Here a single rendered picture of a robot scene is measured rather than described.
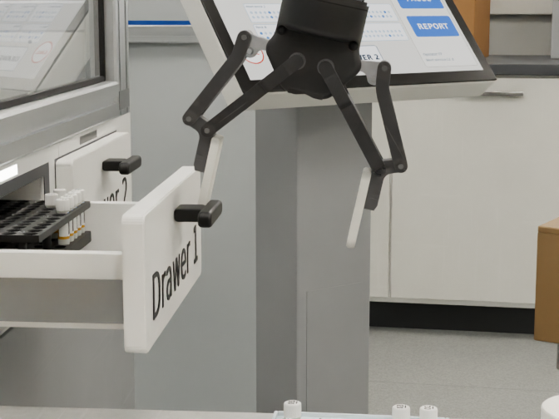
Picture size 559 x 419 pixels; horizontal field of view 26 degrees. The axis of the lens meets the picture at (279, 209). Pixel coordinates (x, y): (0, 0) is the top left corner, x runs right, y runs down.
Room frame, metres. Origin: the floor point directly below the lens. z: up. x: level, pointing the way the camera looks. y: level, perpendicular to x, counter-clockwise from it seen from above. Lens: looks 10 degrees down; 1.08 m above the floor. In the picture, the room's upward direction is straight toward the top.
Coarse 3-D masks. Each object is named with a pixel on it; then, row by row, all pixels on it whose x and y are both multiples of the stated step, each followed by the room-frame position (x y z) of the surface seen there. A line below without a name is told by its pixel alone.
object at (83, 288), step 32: (96, 224) 1.17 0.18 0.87; (0, 256) 0.93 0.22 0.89; (32, 256) 0.93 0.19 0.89; (64, 256) 0.92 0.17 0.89; (96, 256) 0.92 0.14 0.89; (0, 288) 0.93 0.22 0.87; (32, 288) 0.92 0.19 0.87; (64, 288) 0.92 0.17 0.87; (96, 288) 0.92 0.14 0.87; (0, 320) 0.93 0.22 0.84; (32, 320) 0.92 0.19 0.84; (64, 320) 0.92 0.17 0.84; (96, 320) 0.92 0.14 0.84
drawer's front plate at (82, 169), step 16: (96, 144) 1.37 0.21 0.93; (112, 144) 1.41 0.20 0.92; (128, 144) 1.50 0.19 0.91; (64, 160) 1.23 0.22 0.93; (80, 160) 1.26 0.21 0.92; (96, 160) 1.33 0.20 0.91; (64, 176) 1.23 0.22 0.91; (80, 176) 1.26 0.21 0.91; (96, 176) 1.33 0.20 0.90; (112, 176) 1.41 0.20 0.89; (128, 176) 1.50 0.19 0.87; (96, 192) 1.33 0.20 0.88; (112, 192) 1.41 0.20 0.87; (128, 192) 1.50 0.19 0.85
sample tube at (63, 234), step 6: (66, 198) 1.08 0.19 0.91; (60, 204) 1.07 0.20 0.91; (66, 204) 1.07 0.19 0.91; (60, 210) 1.07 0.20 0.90; (66, 210) 1.08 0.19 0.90; (60, 228) 1.07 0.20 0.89; (66, 228) 1.07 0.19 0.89; (60, 234) 1.07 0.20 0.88; (66, 234) 1.07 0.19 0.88; (60, 240) 1.07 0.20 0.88; (66, 240) 1.07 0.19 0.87
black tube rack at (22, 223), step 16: (0, 208) 1.10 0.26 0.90; (16, 208) 1.10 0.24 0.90; (32, 208) 1.10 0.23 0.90; (48, 208) 1.10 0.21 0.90; (0, 224) 1.02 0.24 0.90; (16, 224) 1.02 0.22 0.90; (32, 224) 1.01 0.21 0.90; (0, 240) 0.97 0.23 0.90; (16, 240) 0.97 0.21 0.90; (48, 240) 1.05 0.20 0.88; (80, 240) 1.10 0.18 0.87
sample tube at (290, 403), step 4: (292, 400) 0.82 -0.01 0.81; (284, 404) 0.81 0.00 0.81; (288, 404) 0.81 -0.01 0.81; (292, 404) 0.81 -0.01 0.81; (296, 404) 0.81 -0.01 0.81; (300, 404) 0.81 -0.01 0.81; (284, 408) 0.81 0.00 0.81; (288, 408) 0.81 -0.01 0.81; (292, 408) 0.81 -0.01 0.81; (296, 408) 0.81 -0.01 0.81; (300, 408) 0.81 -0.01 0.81; (284, 412) 0.81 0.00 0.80; (288, 412) 0.81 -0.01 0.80; (292, 412) 0.81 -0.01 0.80; (296, 412) 0.81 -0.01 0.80; (300, 412) 0.81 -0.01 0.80; (284, 416) 0.81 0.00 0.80; (288, 416) 0.81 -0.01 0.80; (292, 416) 0.81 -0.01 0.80; (296, 416) 0.81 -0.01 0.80; (300, 416) 0.81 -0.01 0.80
